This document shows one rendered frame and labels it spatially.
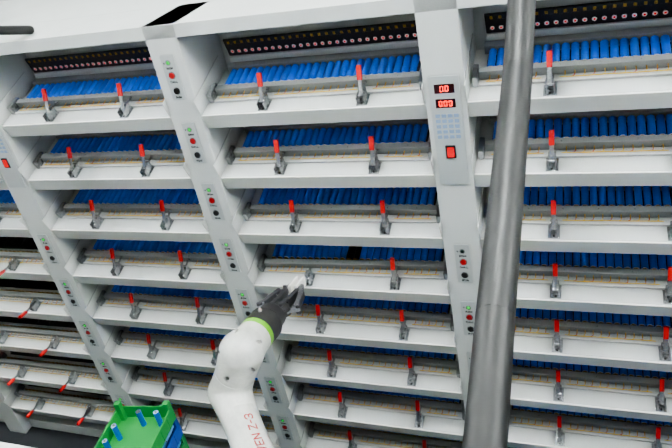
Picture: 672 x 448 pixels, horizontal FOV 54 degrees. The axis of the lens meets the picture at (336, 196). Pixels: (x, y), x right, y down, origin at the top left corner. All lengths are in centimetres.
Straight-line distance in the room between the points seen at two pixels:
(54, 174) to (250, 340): 95
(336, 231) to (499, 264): 141
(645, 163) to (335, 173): 74
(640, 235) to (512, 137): 122
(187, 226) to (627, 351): 129
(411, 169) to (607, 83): 49
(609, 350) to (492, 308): 154
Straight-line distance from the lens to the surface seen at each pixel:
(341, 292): 194
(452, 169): 161
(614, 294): 183
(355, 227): 182
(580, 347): 195
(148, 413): 242
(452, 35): 149
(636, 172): 160
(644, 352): 196
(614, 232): 172
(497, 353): 41
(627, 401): 209
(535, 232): 172
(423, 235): 175
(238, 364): 159
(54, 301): 269
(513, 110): 53
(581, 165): 162
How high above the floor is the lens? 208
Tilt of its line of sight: 29 degrees down
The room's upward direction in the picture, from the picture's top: 12 degrees counter-clockwise
